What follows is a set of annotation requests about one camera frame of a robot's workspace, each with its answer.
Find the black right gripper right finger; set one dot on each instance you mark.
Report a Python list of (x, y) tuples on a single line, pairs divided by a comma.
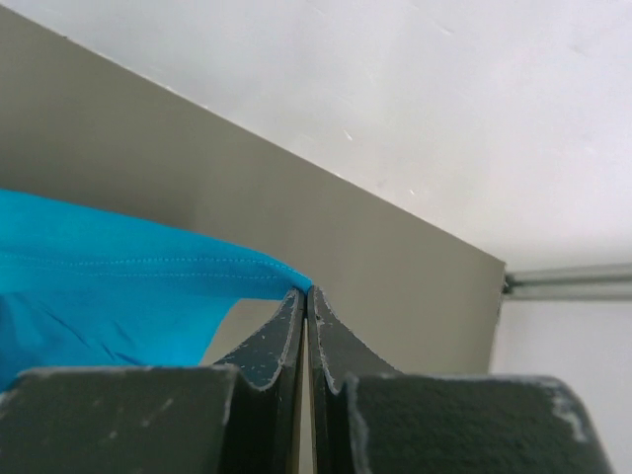
[(369, 417)]

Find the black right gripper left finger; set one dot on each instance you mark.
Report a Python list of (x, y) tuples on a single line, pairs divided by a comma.
[(238, 415)]

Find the blue t shirt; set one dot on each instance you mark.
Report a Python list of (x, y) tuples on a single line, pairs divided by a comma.
[(85, 287)]

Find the aluminium corner frame post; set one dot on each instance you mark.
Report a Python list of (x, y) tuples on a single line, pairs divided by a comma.
[(591, 283)]

